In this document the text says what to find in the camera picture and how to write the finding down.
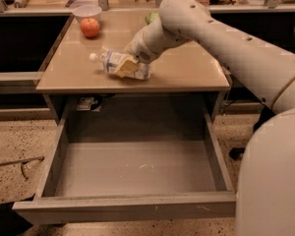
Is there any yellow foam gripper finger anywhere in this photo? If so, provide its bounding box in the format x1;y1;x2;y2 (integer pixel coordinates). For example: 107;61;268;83
114;58;140;78

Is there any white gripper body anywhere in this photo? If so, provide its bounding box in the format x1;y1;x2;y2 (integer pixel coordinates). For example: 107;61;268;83
125;28;160;64

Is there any blue plastic water bottle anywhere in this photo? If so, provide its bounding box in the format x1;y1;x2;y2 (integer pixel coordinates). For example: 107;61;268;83
89;50;150;80

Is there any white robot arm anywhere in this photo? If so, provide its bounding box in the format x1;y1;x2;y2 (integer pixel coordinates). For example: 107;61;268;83
126;0;295;236

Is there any grey cabinet with counter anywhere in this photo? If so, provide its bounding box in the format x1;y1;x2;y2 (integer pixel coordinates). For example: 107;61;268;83
34;7;233;126

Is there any open grey drawer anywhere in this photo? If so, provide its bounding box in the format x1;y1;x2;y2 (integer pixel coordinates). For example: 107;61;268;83
13;94;235;224

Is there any green chip bag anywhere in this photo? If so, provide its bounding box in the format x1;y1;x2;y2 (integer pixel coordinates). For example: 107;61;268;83
145;12;159;25

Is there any white label sticker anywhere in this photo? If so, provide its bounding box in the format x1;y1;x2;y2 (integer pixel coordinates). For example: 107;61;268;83
77;97;93;111

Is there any red apple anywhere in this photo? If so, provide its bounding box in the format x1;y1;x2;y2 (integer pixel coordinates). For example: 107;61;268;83
80;18;100;38

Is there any white plastic bowl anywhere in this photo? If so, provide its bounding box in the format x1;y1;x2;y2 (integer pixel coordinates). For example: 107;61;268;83
73;5;102;23

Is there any black office chair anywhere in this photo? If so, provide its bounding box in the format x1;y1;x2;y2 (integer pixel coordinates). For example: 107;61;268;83
228;12;295;160

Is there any thin rod on floor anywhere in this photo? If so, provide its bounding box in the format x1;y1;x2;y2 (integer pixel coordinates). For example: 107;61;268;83
0;156;44;180

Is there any black object bottom left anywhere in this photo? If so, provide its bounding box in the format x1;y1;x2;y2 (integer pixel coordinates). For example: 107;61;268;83
0;202;32;236

